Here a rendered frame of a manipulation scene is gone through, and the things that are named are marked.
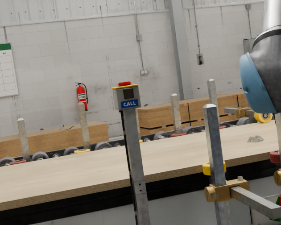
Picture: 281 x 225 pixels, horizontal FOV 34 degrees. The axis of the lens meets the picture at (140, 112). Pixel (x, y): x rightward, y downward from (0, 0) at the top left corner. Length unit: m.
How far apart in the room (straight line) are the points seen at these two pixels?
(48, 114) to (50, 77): 0.67
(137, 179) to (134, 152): 0.09
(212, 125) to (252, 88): 0.63
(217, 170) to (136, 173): 0.26
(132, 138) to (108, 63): 7.34
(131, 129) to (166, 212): 0.43
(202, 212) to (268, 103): 0.94
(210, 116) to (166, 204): 0.40
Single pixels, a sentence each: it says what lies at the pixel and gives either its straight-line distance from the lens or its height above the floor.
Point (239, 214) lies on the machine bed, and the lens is 1.78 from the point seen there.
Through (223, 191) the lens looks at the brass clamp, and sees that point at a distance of 1.48.
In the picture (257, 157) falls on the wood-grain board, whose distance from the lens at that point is 1.73.
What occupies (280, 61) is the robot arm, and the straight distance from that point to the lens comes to 0.83.
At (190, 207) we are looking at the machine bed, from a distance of 1.70.
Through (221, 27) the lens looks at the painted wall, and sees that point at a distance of 9.70.
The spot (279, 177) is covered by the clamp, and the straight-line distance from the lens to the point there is 1.57.
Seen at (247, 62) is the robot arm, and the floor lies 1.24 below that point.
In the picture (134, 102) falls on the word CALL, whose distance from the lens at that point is 1.35.
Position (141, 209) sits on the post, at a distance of 1.42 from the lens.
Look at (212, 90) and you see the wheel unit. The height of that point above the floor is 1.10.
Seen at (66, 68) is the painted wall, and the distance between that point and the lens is 8.51.
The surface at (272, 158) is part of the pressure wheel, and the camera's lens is 1.68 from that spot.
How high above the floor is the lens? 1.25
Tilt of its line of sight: 5 degrees down
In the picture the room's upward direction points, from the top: 8 degrees counter-clockwise
